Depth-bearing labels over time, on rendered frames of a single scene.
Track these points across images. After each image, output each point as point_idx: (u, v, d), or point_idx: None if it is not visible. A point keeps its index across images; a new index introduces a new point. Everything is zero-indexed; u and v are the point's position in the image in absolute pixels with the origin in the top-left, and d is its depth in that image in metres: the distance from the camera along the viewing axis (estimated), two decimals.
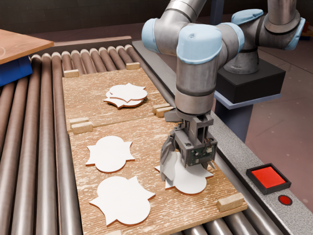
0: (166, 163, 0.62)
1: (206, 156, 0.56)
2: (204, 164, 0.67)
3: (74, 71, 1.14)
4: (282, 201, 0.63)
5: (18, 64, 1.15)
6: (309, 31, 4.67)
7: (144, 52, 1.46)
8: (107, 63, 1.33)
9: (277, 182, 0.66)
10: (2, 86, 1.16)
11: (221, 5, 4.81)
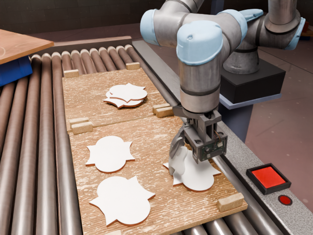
0: (175, 158, 0.62)
1: (217, 150, 0.57)
2: None
3: (74, 71, 1.14)
4: (282, 201, 0.63)
5: (18, 64, 1.15)
6: (309, 31, 4.67)
7: (144, 52, 1.46)
8: (107, 63, 1.33)
9: (277, 182, 0.66)
10: (2, 86, 1.16)
11: (221, 5, 4.81)
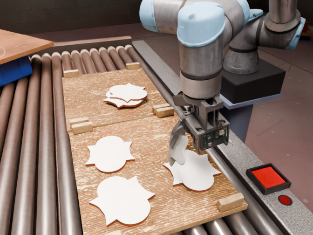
0: (175, 148, 0.60)
1: (219, 139, 0.55)
2: None
3: (74, 71, 1.14)
4: (282, 201, 0.63)
5: (18, 64, 1.15)
6: (309, 31, 4.67)
7: (144, 52, 1.46)
8: (107, 63, 1.33)
9: (277, 182, 0.66)
10: (2, 86, 1.16)
11: None
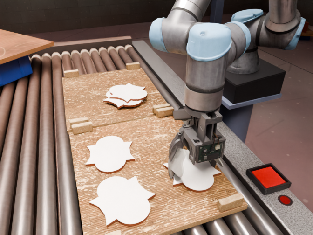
0: (174, 160, 0.63)
1: (214, 153, 0.57)
2: (212, 162, 0.68)
3: (74, 71, 1.14)
4: (282, 201, 0.63)
5: (18, 64, 1.15)
6: (309, 31, 4.67)
7: (144, 52, 1.46)
8: (107, 63, 1.33)
9: (277, 182, 0.66)
10: (2, 86, 1.16)
11: (221, 5, 4.81)
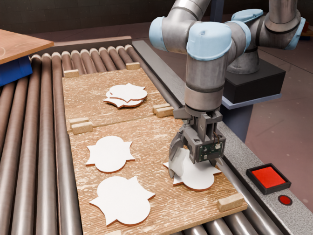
0: (174, 160, 0.63)
1: (214, 152, 0.57)
2: (213, 161, 0.68)
3: (74, 71, 1.14)
4: (282, 201, 0.63)
5: (18, 64, 1.15)
6: (309, 31, 4.67)
7: (144, 52, 1.46)
8: (107, 63, 1.33)
9: (277, 182, 0.66)
10: (2, 86, 1.16)
11: (221, 5, 4.81)
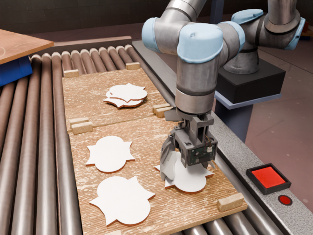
0: (166, 163, 0.62)
1: (206, 155, 0.56)
2: (204, 163, 0.67)
3: (74, 71, 1.14)
4: (282, 201, 0.63)
5: (18, 64, 1.15)
6: (309, 31, 4.67)
7: (144, 52, 1.46)
8: (107, 63, 1.33)
9: (277, 182, 0.66)
10: (2, 86, 1.16)
11: (221, 5, 4.81)
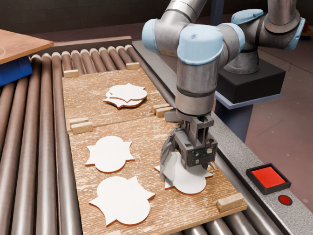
0: (166, 164, 0.62)
1: (206, 157, 0.56)
2: (204, 164, 0.67)
3: (74, 71, 1.14)
4: (282, 201, 0.63)
5: (18, 64, 1.15)
6: (309, 31, 4.67)
7: (144, 52, 1.46)
8: (107, 63, 1.33)
9: (277, 182, 0.66)
10: (2, 86, 1.16)
11: (221, 5, 4.81)
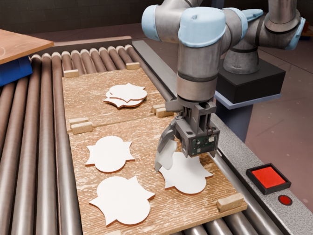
0: (163, 152, 0.60)
1: (207, 145, 0.55)
2: (211, 152, 0.65)
3: (74, 71, 1.14)
4: (282, 201, 0.63)
5: (18, 64, 1.15)
6: (309, 31, 4.67)
7: (144, 52, 1.46)
8: (107, 63, 1.33)
9: (277, 182, 0.66)
10: (2, 86, 1.16)
11: (221, 5, 4.81)
